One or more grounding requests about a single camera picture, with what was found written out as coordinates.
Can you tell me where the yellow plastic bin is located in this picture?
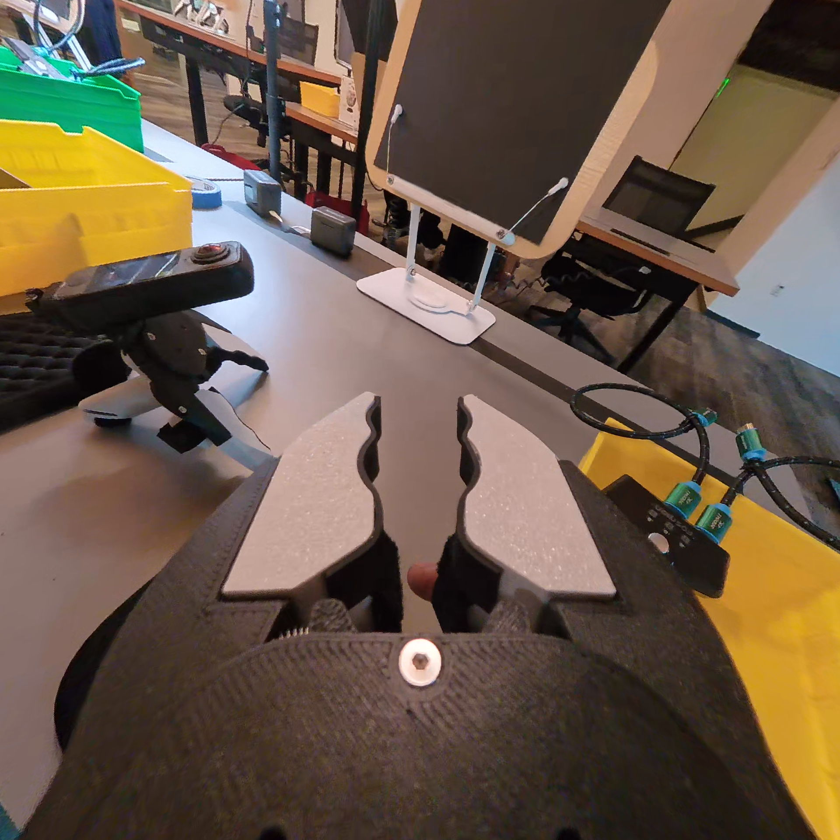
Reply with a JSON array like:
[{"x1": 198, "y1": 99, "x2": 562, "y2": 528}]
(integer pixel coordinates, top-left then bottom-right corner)
[
  {"x1": 577, "y1": 416, "x2": 840, "y2": 840},
  {"x1": 0, "y1": 118, "x2": 194, "y2": 296}
]

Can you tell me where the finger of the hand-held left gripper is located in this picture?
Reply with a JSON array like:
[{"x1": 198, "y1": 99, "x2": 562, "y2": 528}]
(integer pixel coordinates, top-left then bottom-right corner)
[
  {"x1": 196, "y1": 387, "x2": 274, "y2": 460},
  {"x1": 196, "y1": 320, "x2": 270, "y2": 383}
]

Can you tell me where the black foam mat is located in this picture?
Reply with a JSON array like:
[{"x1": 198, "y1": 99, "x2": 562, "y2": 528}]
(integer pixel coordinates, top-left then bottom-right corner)
[{"x1": 0, "y1": 314, "x2": 132, "y2": 434}]

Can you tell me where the black mesh office chair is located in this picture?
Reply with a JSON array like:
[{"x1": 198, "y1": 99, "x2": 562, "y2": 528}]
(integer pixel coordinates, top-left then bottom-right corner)
[{"x1": 602, "y1": 155, "x2": 716, "y2": 237}]

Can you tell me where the black hdmi switch box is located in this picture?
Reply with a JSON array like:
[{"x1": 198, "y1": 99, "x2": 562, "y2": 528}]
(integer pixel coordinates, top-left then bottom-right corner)
[{"x1": 602, "y1": 474, "x2": 731, "y2": 598}]

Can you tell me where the beige framed black board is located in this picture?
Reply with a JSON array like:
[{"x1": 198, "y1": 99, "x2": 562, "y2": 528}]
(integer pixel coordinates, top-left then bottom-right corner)
[{"x1": 364, "y1": 0, "x2": 673, "y2": 260}]

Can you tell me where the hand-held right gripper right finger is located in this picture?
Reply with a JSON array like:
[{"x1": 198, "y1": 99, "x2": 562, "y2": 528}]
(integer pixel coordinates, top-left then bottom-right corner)
[{"x1": 456, "y1": 394, "x2": 619, "y2": 603}]

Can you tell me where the black pole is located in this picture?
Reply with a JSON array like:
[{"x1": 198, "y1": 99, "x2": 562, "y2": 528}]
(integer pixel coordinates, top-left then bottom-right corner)
[{"x1": 262, "y1": 0, "x2": 290, "y2": 185}]

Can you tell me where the black braided hdmi cable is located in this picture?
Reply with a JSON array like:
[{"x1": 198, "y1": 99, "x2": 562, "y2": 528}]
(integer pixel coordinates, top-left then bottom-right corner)
[
  {"x1": 694, "y1": 423, "x2": 840, "y2": 552},
  {"x1": 570, "y1": 384, "x2": 719, "y2": 519}
]

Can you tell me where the green plastic bin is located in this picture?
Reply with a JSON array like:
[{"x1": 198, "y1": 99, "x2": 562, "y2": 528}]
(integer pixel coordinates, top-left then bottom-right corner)
[{"x1": 0, "y1": 46, "x2": 144, "y2": 153}]

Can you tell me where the small yellow box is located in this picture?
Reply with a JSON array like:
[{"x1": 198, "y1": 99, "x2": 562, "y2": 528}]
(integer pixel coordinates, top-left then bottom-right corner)
[{"x1": 298, "y1": 80, "x2": 342, "y2": 119}]

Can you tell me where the small grey box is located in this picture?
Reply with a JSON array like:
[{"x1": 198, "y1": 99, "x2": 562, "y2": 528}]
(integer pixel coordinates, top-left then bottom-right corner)
[
  {"x1": 243, "y1": 169, "x2": 284, "y2": 217},
  {"x1": 310, "y1": 206, "x2": 357, "y2": 258}
]

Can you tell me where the wooden office desk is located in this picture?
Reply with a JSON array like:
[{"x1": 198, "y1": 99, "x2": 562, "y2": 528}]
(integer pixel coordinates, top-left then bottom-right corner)
[
  {"x1": 285, "y1": 101, "x2": 362, "y2": 198},
  {"x1": 115, "y1": 0, "x2": 342, "y2": 148},
  {"x1": 571, "y1": 210, "x2": 741, "y2": 375}
]

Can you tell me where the white metal stand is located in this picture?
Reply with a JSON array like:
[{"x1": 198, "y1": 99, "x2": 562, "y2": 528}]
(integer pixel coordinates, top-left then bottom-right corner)
[{"x1": 356, "y1": 203, "x2": 496, "y2": 345}]

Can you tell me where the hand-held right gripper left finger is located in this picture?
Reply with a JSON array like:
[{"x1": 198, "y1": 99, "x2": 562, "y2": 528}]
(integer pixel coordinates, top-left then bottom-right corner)
[{"x1": 220, "y1": 392, "x2": 385, "y2": 601}]

